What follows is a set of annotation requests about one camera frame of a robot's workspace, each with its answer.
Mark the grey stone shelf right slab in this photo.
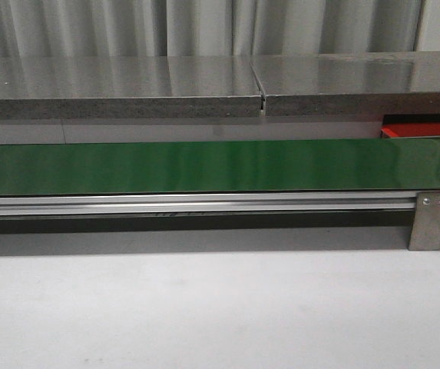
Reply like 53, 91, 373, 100
251, 52, 440, 116

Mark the grey stone shelf slab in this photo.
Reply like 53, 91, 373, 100
0, 56, 262, 120
251, 52, 440, 116

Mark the green conveyor belt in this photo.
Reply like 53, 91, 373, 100
0, 138, 440, 197

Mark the grey stone shelf left slab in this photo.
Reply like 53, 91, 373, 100
0, 56, 262, 120

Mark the red plastic bin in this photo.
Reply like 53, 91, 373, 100
381, 114, 440, 138

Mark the grey pleated curtain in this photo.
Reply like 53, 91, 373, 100
0, 1, 422, 57

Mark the steel conveyor support bracket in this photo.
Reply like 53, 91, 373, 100
408, 191, 440, 251

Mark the aluminium conveyor frame rail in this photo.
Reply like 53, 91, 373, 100
0, 191, 417, 217

